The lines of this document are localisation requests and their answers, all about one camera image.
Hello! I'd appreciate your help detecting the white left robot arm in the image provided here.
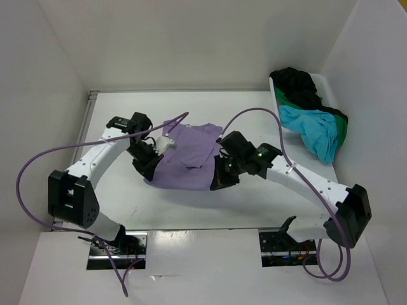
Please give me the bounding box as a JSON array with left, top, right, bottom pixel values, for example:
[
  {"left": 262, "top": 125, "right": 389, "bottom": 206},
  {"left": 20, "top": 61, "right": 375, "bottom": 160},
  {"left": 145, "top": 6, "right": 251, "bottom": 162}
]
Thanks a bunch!
[{"left": 48, "top": 112, "right": 163, "bottom": 254}]

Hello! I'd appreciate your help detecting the black t shirt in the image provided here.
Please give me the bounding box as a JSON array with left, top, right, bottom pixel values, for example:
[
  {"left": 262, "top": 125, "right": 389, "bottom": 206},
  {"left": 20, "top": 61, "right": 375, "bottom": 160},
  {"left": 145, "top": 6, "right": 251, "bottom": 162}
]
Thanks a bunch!
[{"left": 270, "top": 67, "right": 348, "bottom": 122}]

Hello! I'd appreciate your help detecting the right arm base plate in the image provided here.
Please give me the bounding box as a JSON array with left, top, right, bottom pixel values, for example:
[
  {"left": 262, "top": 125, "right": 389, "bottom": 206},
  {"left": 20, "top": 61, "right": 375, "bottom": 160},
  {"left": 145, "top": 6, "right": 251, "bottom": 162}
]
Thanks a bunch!
[{"left": 258, "top": 229, "right": 317, "bottom": 268}]

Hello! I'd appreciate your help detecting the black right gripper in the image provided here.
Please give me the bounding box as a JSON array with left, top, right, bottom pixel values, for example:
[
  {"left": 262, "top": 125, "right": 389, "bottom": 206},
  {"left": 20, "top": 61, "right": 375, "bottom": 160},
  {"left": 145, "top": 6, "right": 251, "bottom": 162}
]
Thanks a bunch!
[{"left": 210, "top": 153, "right": 245, "bottom": 190}]

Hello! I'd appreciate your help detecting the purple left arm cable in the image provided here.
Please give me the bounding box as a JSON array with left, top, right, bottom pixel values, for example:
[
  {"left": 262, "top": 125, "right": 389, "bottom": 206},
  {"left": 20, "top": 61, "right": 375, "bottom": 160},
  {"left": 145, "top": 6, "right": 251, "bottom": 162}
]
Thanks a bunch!
[{"left": 15, "top": 111, "right": 190, "bottom": 297}]

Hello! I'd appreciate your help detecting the green t shirt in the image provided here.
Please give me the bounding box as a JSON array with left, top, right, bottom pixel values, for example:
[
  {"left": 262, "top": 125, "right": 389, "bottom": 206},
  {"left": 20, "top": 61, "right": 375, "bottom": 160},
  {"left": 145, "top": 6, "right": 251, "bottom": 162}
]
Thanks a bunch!
[{"left": 273, "top": 86, "right": 348, "bottom": 146}]

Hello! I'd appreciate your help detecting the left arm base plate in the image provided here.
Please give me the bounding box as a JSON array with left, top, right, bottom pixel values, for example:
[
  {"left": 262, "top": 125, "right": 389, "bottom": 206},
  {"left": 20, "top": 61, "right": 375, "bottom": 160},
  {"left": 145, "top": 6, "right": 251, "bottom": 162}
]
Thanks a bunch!
[{"left": 86, "top": 231, "right": 148, "bottom": 271}]

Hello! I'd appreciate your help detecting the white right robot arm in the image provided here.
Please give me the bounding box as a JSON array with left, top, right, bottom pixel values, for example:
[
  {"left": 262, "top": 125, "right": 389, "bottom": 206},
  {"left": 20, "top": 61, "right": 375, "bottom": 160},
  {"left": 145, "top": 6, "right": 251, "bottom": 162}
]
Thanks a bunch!
[{"left": 210, "top": 131, "right": 372, "bottom": 250}]

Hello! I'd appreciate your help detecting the cyan t shirt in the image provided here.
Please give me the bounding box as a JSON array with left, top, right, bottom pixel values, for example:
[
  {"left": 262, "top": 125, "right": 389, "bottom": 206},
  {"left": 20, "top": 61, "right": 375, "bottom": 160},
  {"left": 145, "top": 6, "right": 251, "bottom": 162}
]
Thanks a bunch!
[{"left": 279, "top": 105, "right": 339, "bottom": 164}]

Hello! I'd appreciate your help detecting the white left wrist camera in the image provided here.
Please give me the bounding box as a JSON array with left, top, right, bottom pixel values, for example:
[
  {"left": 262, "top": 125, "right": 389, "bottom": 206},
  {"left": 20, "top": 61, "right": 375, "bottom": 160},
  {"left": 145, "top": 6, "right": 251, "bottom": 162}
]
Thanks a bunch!
[{"left": 154, "top": 135, "right": 176, "bottom": 155}]

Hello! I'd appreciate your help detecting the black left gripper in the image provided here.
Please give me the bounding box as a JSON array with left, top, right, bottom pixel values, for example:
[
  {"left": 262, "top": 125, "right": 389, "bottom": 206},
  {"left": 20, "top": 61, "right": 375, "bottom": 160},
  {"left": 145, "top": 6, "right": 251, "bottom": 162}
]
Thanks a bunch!
[{"left": 126, "top": 140, "right": 163, "bottom": 181}]

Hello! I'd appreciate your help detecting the aluminium table edge rail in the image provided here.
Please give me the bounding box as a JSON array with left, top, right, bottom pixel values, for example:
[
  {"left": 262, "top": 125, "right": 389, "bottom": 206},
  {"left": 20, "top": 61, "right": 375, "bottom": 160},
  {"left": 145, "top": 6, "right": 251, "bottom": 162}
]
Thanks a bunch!
[{"left": 50, "top": 90, "right": 275, "bottom": 231}]

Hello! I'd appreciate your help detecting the white plastic laundry basket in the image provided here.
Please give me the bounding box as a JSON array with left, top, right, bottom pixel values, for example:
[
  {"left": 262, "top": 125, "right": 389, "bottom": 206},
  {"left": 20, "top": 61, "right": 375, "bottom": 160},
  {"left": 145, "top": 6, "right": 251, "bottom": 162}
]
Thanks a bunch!
[{"left": 268, "top": 73, "right": 338, "bottom": 140}]

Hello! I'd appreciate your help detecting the purple t shirt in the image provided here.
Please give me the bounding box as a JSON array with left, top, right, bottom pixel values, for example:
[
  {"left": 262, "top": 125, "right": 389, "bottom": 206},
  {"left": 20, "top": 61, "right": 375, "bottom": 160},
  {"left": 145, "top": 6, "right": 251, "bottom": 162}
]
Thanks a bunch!
[{"left": 144, "top": 123, "right": 223, "bottom": 191}]

